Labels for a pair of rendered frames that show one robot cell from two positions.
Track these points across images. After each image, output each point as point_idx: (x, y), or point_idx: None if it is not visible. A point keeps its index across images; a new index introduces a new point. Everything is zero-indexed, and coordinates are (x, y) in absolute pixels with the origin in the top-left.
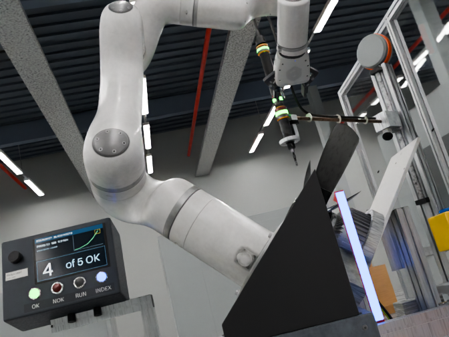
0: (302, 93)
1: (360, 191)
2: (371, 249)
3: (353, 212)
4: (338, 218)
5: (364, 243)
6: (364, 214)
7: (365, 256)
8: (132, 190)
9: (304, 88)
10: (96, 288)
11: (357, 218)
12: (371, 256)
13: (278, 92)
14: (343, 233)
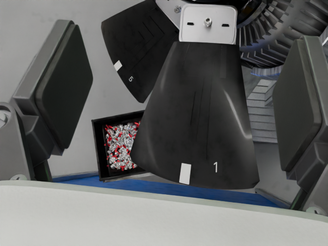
0: (284, 70)
1: (256, 183)
2: (274, 78)
3: (297, 21)
4: (265, 10)
5: (270, 72)
6: (317, 20)
7: (261, 77)
8: None
9: (280, 166)
10: None
11: (291, 40)
12: (269, 79)
13: (62, 152)
14: (251, 46)
